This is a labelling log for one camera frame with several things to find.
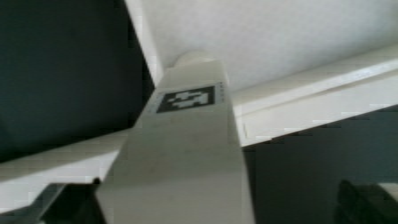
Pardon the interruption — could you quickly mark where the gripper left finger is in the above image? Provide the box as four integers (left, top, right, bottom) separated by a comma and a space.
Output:
0, 179, 107, 224

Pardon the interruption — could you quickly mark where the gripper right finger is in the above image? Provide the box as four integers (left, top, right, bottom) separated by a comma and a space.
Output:
337, 180, 398, 224

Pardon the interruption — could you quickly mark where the white desk leg block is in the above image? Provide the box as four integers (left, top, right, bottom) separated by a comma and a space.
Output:
97, 51, 257, 224

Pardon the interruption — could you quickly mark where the white desk top tray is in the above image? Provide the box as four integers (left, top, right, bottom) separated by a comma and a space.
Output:
0, 0, 398, 148

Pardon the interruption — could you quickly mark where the white front obstacle rail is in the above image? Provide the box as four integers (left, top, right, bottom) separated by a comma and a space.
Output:
0, 67, 398, 213

